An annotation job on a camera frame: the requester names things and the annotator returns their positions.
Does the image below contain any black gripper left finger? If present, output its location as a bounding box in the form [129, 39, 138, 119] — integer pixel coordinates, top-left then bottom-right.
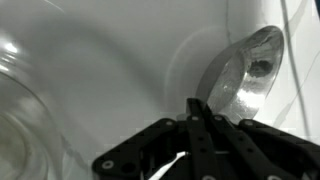
[91, 97, 222, 180]

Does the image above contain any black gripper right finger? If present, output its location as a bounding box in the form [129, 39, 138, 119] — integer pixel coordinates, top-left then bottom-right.
[207, 113, 320, 180]

